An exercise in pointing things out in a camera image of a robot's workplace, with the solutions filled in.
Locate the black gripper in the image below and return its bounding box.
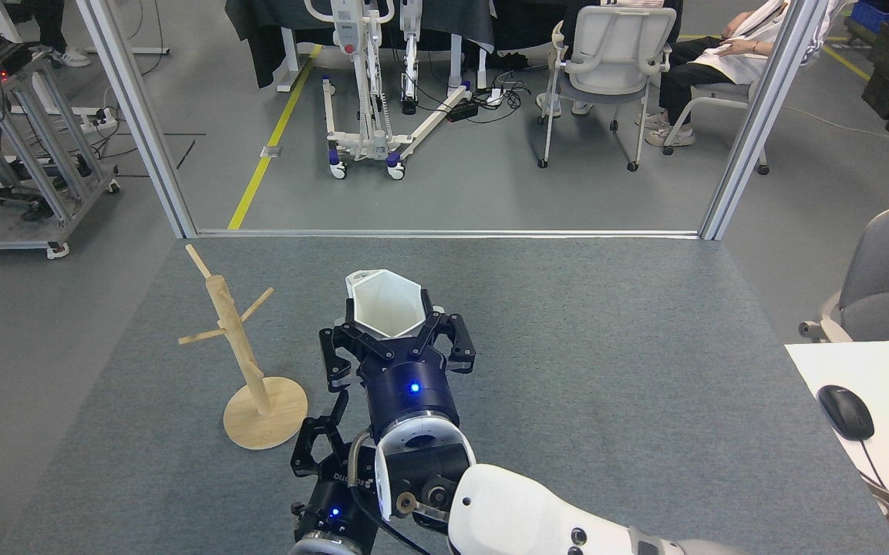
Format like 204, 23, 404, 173
318, 289, 477, 436
291, 389, 380, 550

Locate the white faceted cup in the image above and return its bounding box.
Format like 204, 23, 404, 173
345, 268, 423, 340

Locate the wooden cup rack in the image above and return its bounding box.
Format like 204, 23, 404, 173
179, 244, 308, 450

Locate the person behind office chair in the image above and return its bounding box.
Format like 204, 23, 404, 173
535, 0, 680, 118

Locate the white wheeled stand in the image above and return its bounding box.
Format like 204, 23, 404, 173
304, 0, 474, 182

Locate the table with dark cloth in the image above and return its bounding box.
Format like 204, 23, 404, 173
224, 0, 495, 89

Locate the white mesh office chair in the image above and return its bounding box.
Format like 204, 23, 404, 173
537, 4, 678, 172

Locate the seated person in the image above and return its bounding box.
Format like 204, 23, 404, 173
637, 0, 792, 147

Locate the standing person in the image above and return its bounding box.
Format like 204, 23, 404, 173
32, 0, 93, 68

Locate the black computer mouse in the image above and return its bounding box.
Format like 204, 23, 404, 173
817, 385, 875, 442

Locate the blue crate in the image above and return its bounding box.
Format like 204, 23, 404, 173
851, 0, 889, 35

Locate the silver table edge rail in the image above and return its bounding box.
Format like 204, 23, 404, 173
196, 229, 701, 240

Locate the silver aluminium post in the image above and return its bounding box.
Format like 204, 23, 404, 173
76, 0, 198, 240
699, 0, 830, 241

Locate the white frame chair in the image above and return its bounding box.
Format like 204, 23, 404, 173
662, 81, 770, 176

